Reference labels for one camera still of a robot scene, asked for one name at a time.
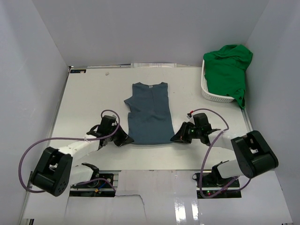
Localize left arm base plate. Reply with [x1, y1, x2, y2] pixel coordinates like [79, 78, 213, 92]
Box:
[69, 172, 119, 197]

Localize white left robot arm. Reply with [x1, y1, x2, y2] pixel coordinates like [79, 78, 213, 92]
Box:
[30, 115, 134, 197]

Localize green t shirt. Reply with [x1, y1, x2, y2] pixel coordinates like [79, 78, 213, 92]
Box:
[203, 45, 253, 109]

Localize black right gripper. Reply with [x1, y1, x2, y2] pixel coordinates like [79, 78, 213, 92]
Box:
[171, 122, 202, 144]

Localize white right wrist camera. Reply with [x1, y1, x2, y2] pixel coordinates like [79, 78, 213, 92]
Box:
[187, 113, 195, 124]

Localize papers behind table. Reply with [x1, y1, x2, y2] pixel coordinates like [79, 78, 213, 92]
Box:
[130, 63, 177, 68]

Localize black label sticker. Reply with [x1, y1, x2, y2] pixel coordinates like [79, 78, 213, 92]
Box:
[70, 69, 86, 74]

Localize blue t shirt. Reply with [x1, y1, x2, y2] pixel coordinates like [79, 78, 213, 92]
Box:
[124, 82, 174, 145]

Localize white plastic basket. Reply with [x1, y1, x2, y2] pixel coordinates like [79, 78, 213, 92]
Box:
[201, 60, 234, 103]

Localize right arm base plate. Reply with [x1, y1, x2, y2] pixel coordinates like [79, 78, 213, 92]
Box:
[192, 172, 242, 199]

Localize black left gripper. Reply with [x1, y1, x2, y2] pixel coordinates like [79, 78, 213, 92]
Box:
[107, 123, 133, 147]

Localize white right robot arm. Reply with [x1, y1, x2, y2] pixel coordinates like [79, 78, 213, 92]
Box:
[171, 113, 279, 187]

